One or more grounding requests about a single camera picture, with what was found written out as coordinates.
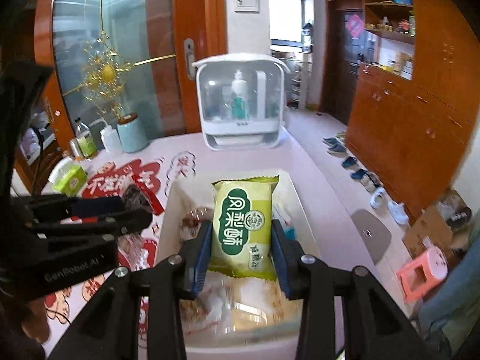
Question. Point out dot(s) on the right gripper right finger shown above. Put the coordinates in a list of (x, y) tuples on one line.
[(374, 326)]

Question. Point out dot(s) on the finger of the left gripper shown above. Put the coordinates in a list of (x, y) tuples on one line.
[(119, 224), (55, 207)]

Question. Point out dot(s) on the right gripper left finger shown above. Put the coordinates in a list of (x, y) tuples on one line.
[(108, 326)]

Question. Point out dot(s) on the green pastry snack packet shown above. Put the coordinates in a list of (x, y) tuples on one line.
[(242, 222)]

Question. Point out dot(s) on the green tissue box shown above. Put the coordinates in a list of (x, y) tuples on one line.
[(72, 182)]

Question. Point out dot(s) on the small metal can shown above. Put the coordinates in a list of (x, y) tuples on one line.
[(76, 151)]

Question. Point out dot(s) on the pink plastic stool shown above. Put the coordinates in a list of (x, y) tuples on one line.
[(422, 274)]

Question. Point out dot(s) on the green label clear bottle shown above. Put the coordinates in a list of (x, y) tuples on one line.
[(85, 139)]

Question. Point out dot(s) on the white plastic storage bin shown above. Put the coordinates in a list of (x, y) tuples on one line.
[(241, 312)]

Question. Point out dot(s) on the white squeeze bottle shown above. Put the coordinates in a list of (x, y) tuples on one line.
[(109, 137)]

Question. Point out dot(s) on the light blue canister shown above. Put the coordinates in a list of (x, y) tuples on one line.
[(132, 133)]

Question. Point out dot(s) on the grey round chair seat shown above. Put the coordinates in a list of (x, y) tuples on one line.
[(375, 235)]

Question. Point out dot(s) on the cardboard box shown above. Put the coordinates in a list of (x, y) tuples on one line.
[(432, 229)]

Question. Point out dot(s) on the gold ornament decoration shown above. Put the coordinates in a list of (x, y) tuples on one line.
[(105, 72)]

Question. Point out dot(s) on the white cosmetic organizer case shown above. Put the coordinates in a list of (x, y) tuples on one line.
[(241, 99)]

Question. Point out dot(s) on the wooden wardrobe cabinet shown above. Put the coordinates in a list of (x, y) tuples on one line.
[(413, 133)]

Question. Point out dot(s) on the white wall switch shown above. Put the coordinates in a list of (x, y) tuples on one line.
[(246, 6)]

